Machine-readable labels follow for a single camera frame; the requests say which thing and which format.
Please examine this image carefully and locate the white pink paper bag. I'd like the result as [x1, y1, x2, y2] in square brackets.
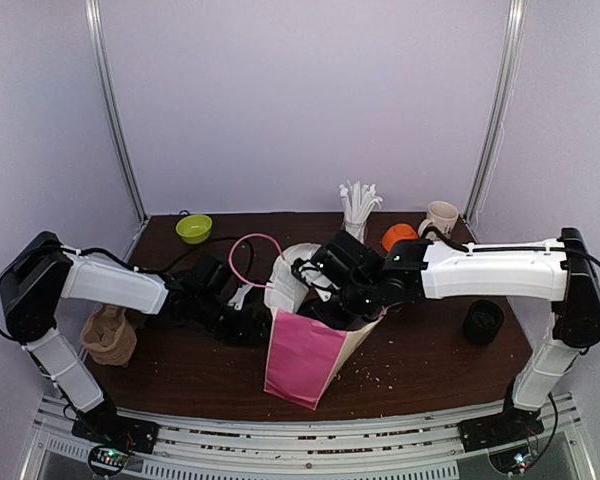
[228, 232, 394, 412]

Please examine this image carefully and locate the stack of pulp cup carriers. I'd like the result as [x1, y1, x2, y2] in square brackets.
[80, 304, 147, 368]

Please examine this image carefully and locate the stack of black cup lids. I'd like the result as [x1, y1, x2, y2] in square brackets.
[462, 299, 504, 346]

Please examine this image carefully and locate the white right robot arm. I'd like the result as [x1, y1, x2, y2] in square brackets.
[291, 227, 600, 442]

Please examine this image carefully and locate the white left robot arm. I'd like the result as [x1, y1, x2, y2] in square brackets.
[0, 231, 272, 444]

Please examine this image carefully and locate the green plastic bowl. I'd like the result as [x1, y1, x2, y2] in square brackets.
[175, 215, 213, 245]

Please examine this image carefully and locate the orange plastic bowl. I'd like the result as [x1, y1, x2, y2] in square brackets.
[381, 223, 419, 252]

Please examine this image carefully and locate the glass jar of straws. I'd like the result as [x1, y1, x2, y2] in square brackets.
[339, 181, 383, 243]

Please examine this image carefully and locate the white ceramic mug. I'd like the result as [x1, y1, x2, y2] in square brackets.
[417, 201, 460, 238]

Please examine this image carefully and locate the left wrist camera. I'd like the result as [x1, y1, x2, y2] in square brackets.
[227, 284, 252, 311]

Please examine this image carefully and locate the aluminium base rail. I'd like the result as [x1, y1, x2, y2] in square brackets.
[16, 394, 599, 479]

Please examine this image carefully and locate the aluminium frame post left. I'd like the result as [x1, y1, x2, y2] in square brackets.
[83, 0, 149, 224]

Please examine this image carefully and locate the aluminium frame post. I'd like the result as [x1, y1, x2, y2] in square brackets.
[464, 0, 527, 227]
[83, 0, 149, 224]

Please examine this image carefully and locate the aluminium frame post right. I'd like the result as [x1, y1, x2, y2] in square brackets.
[464, 0, 527, 227]

